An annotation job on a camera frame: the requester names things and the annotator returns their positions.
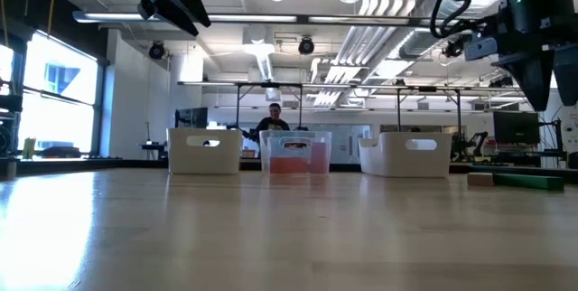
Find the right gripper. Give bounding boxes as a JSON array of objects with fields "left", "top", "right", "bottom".
[{"left": 490, "top": 0, "right": 578, "bottom": 113}]

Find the black ceiling spotlight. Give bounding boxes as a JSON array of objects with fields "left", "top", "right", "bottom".
[
  {"left": 442, "top": 37, "right": 467, "bottom": 60},
  {"left": 297, "top": 36, "right": 316, "bottom": 56},
  {"left": 147, "top": 41, "right": 166, "bottom": 61}
]

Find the black computer monitor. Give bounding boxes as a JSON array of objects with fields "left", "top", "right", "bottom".
[
  {"left": 174, "top": 107, "right": 210, "bottom": 129},
  {"left": 492, "top": 110, "right": 540, "bottom": 146}
]

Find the overhead light bar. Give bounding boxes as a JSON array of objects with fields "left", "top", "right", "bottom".
[{"left": 71, "top": 9, "right": 480, "bottom": 29}]

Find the green wooden block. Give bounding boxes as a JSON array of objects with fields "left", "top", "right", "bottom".
[{"left": 492, "top": 173, "right": 565, "bottom": 192}]

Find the small natural wooden block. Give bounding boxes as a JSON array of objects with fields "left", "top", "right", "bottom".
[{"left": 467, "top": 172, "right": 495, "bottom": 188}]

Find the person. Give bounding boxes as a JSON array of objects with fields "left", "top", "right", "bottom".
[{"left": 253, "top": 102, "right": 292, "bottom": 144}]

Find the white plastic bin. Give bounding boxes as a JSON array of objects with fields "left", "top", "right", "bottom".
[
  {"left": 167, "top": 127, "right": 243, "bottom": 175},
  {"left": 359, "top": 131, "right": 452, "bottom": 178}
]

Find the clear plastic bin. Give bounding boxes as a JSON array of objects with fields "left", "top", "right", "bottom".
[{"left": 259, "top": 130, "right": 332, "bottom": 174}]

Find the black background equipment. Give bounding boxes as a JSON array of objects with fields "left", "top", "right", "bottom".
[{"left": 0, "top": 95, "right": 23, "bottom": 156}]

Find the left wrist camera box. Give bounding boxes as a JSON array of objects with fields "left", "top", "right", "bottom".
[{"left": 136, "top": 0, "right": 160, "bottom": 22}]

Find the black background stand frame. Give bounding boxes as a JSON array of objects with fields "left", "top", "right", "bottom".
[
  {"left": 233, "top": 81, "right": 303, "bottom": 130},
  {"left": 396, "top": 85, "right": 463, "bottom": 162}
]

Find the silver ventilation duct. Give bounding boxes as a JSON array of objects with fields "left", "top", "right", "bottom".
[{"left": 396, "top": 26, "right": 452, "bottom": 60}]

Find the black aluminium table frame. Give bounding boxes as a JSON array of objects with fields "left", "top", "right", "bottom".
[{"left": 0, "top": 156, "right": 578, "bottom": 184}]

